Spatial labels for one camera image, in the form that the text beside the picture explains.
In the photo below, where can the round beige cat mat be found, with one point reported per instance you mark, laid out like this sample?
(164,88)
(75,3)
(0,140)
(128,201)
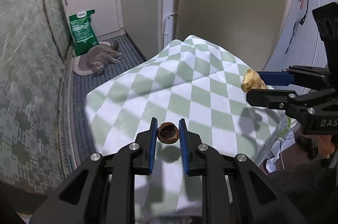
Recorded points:
(94,60)

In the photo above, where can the clear plastic trash bag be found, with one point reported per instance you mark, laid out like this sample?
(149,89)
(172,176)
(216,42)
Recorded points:
(285,140)

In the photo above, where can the green cat food bag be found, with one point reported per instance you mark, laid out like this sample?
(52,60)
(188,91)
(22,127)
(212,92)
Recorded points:
(82,32)

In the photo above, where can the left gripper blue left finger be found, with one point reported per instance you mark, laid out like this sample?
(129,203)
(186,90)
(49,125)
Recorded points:
(152,145)

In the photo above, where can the grey cat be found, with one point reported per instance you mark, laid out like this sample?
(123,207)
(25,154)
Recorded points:
(115,56)

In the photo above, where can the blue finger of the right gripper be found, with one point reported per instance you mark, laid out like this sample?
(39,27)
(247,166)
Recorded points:
(282,79)
(272,99)

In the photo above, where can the right hand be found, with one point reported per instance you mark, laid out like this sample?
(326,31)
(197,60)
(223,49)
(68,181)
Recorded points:
(325,145)

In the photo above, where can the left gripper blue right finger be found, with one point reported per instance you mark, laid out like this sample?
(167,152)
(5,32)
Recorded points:
(184,147)

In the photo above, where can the green white checkered tablecloth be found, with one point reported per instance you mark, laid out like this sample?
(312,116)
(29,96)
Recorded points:
(194,80)

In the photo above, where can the white kitchen cabinets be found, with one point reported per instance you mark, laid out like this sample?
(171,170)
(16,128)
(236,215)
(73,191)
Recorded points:
(150,24)

